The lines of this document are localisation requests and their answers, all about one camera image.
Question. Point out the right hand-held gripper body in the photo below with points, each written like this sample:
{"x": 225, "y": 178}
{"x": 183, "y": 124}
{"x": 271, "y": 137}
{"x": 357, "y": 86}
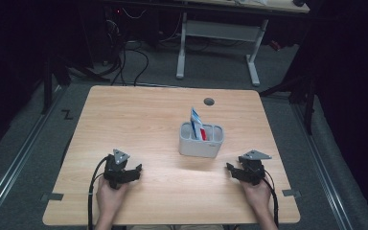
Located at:
{"x": 253, "y": 171}

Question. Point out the small red object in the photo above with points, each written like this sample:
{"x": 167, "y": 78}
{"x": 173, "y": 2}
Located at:
{"x": 275, "y": 45}

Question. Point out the metal floor rail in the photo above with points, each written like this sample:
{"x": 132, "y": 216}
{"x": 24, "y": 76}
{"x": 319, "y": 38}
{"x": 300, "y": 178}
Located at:
{"x": 327, "y": 179}
{"x": 16, "y": 164}

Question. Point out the person's left hand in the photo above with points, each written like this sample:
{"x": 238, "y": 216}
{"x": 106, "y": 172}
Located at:
{"x": 110, "y": 199}

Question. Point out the dark equipment with red light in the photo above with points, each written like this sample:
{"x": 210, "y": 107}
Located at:
{"x": 115, "y": 28}

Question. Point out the wooden desk with white frame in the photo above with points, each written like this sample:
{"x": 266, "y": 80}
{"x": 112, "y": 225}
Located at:
{"x": 220, "y": 30}

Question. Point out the white plastic holder box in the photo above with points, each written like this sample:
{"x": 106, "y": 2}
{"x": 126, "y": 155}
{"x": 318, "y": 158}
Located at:
{"x": 198, "y": 148}

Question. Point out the black zigzag tape mark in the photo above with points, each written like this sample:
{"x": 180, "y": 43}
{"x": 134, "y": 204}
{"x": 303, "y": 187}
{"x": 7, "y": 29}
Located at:
{"x": 67, "y": 114}

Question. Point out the white red blue toothpaste tube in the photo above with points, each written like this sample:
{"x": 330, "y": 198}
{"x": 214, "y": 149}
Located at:
{"x": 197, "y": 123}

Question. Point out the person's right hand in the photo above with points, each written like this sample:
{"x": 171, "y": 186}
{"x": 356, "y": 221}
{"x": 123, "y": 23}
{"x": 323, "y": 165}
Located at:
{"x": 257, "y": 196}

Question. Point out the black metal stand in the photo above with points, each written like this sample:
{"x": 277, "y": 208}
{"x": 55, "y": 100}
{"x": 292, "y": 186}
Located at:
{"x": 47, "y": 92}
{"x": 309, "y": 105}

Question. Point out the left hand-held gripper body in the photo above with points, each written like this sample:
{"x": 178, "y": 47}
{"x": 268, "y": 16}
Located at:
{"x": 115, "y": 172}

